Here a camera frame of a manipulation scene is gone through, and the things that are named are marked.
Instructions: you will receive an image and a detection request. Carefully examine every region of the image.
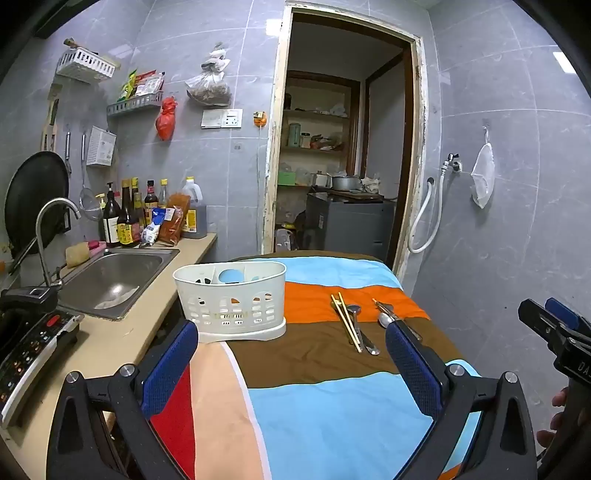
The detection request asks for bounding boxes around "large oil jug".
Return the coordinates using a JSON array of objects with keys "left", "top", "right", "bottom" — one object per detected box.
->
[{"left": 180, "top": 177, "right": 209, "bottom": 240}]

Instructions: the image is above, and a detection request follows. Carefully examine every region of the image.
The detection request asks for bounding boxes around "hanging mesh strainer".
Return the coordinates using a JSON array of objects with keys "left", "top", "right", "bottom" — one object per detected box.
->
[{"left": 79, "top": 131, "right": 105, "bottom": 212}]

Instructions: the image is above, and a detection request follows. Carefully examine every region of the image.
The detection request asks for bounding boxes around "white plastic utensil basket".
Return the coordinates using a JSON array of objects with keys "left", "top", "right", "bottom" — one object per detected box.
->
[{"left": 173, "top": 261, "right": 288, "bottom": 343}]

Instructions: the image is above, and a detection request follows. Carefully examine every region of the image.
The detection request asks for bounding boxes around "red label sauce bottle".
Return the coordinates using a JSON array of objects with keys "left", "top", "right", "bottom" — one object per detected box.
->
[{"left": 143, "top": 180, "right": 160, "bottom": 227}]

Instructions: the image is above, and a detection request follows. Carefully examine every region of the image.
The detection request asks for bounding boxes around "metal pot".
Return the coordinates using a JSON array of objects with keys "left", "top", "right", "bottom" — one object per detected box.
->
[{"left": 331, "top": 175, "right": 363, "bottom": 193}]

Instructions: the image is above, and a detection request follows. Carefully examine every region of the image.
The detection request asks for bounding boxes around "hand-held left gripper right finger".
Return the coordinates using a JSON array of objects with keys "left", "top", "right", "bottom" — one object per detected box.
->
[{"left": 385, "top": 320, "right": 539, "bottom": 480}]

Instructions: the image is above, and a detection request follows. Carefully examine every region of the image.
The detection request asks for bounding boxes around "stainless steel sink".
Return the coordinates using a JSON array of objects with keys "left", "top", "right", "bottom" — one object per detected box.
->
[{"left": 58, "top": 247, "right": 181, "bottom": 322}]

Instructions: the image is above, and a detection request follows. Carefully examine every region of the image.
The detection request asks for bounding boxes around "white wall basket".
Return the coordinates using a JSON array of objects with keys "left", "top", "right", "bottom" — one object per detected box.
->
[{"left": 55, "top": 46, "right": 116, "bottom": 85}]

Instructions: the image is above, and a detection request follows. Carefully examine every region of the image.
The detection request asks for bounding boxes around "white wall holder box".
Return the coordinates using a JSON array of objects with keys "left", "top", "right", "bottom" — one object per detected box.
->
[{"left": 86, "top": 126, "right": 117, "bottom": 168}]

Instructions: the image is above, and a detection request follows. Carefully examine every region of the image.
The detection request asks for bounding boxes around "grey cabinet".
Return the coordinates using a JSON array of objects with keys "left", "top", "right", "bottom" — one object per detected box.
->
[{"left": 305, "top": 192, "right": 397, "bottom": 260}]

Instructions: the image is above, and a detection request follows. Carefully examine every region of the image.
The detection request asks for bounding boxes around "clear bag of dried goods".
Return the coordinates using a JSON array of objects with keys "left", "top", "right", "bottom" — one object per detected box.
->
[{"left": 185, "top": 44, "right": 233, "bottom": 107}]

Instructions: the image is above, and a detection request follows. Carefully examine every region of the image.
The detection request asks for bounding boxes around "black range hood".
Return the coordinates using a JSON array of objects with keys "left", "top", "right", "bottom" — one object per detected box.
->
[{"left": 0, "top": 0, "right": 100, "bottom": 40}]

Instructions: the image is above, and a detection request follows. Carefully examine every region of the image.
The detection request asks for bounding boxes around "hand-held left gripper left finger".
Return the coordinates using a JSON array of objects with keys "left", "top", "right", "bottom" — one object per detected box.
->
[{"left": 46, "top": 318, "right": 199, "bottom": 480}]

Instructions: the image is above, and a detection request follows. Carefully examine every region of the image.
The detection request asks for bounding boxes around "yellow cap sauce bottle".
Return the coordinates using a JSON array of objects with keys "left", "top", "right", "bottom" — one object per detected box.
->
[{"left": 130, "top": 178, "right": 147, "bottom": 232}]

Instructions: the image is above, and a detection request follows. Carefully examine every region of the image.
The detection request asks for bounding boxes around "wooden chopstick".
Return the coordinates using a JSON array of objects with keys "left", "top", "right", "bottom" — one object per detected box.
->
[
  {"left": 331, "top": 294, "right": 362, "bottom": 354},
  {"left": 338, "top": 292, "right": 365, "bottom": 349}
]

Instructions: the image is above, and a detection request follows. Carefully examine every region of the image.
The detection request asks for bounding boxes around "grey wall shelf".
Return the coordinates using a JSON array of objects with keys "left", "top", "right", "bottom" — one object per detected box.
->
[{"left": 107, "top": 91, "right": 164, "bottom": 119}]

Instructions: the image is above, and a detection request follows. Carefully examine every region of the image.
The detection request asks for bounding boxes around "large metal spoon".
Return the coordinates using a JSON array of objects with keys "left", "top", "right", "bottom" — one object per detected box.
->
[{"left": 346, "top": 304, "right": 380, "bottom": 356}]

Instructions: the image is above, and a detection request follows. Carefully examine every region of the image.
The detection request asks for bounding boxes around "worn door frame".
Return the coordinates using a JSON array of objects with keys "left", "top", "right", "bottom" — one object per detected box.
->
[{"left": 261, "top": 2, "right": 426, "bottom": 278}]

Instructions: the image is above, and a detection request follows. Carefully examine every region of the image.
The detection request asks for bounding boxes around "wall switch and socket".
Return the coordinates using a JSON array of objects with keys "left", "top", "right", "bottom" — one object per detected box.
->
[{"left": 201, "top": 108, "right": 244, "bottom": 129}]

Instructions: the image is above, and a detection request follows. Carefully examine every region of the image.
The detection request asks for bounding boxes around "black electric cooker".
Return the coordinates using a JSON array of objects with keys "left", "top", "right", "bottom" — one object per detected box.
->
[{"left": 0, "top": 286, "right": 86, "bottom": 428}]

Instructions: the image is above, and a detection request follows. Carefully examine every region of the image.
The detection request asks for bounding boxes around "orange spice packet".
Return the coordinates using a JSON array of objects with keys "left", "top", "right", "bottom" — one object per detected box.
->
[{"left": 159, "top": 194, "right": 191, "bottom": 246}]

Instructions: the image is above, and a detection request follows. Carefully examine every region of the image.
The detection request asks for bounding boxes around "yellow sponge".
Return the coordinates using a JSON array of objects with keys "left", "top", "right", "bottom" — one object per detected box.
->
[{"left": 65, "top": 244, "right": 91, "bottom": 268}]

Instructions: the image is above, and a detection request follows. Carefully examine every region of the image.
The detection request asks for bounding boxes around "curved metal faucet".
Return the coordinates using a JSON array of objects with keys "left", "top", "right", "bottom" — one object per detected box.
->
[{"left": 35, "top": 198, "right": 82, "bottom": 288}]

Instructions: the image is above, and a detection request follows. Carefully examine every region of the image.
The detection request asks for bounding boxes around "blue and white packet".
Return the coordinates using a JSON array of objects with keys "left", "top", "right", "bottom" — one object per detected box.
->
[{"left": 141, "top": 208, "right": 168, "bottom": 244}]

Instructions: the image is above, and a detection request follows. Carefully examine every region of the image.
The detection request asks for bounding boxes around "white power cable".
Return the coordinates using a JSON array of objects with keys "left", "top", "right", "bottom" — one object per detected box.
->
[{"left": 255, "top": 124, "right": 269, "bottom": 195}]

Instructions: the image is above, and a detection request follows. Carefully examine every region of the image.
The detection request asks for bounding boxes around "person's right hand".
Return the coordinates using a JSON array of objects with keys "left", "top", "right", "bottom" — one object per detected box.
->
[{"left": 536, "top": 387, "right": 573, "bottom": 455}]

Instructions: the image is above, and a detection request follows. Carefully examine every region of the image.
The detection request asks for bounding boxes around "white hose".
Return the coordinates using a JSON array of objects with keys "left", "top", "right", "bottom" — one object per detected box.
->
[{"left": 407, "top": 177, "right": 444, "bottom": 254}]

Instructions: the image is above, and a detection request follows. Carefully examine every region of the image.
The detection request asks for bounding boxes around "colourful striped tablecloth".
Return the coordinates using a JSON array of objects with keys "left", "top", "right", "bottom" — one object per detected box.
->
[{"left": 150, "top": 251, "right": 485, "bottom": 480}]

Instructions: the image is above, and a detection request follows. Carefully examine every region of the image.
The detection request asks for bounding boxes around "dark pump bottle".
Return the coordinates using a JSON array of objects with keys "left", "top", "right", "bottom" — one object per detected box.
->
[{"left": 102, "top": 182, "right": 122, "bottom": 246}]

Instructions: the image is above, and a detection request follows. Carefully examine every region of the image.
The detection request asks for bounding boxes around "black wok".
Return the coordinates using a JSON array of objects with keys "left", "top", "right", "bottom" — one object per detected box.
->
[{"left": 4, "top": 151, "right": 71, "bottom": 261}]

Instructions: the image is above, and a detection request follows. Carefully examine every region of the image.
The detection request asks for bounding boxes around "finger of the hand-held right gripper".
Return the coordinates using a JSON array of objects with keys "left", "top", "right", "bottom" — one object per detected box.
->
[
  {"left": 545, "top": 298, "right": 591, "bottom": 333},
  {"left": 518, "top": 299, "right": 578, "bottom": 344}
]

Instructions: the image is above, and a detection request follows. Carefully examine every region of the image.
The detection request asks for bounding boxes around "wooden knife holder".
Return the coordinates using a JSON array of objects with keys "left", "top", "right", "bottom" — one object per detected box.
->
[{"left": 41, "top": 84, "right": 64, "bottom": 153}]

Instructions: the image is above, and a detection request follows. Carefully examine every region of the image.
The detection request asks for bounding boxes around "dark soy sauce bottle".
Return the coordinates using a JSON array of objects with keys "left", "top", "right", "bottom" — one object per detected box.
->
[{"left": 117, "top": 180, "right": 142, "bottom": 248}]

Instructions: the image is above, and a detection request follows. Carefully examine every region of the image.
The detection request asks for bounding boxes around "red plastic bag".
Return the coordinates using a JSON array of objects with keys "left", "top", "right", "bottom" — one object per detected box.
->
[{"left": 156, "top": 96, "right": 179, "bottom": 142}]

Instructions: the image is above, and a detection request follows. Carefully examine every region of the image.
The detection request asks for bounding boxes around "white mesh bag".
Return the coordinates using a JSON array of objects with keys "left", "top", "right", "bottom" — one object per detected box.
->
[{"left": 470, "top": 142, "right": 496, "bottom": 209}]

